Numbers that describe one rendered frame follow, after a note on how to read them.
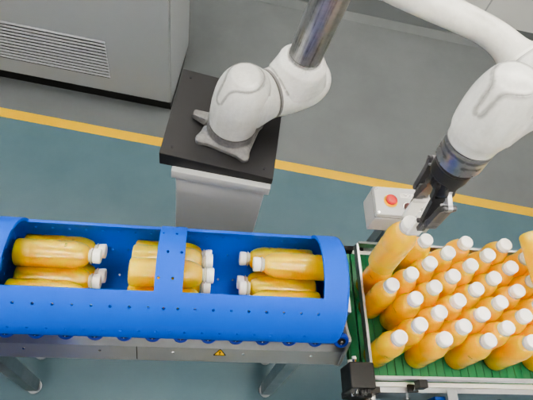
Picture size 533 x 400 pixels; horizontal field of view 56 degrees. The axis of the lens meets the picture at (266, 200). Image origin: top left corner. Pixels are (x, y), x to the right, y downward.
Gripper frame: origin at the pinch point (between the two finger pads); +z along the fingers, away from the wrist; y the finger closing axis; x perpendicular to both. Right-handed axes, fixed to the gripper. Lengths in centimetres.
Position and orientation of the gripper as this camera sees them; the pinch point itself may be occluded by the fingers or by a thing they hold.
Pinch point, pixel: (416, 217)
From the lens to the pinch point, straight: 113.9
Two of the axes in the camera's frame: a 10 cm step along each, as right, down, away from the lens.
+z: -1.3, 5.4, 8.3
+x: 9.9, 0.2, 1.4
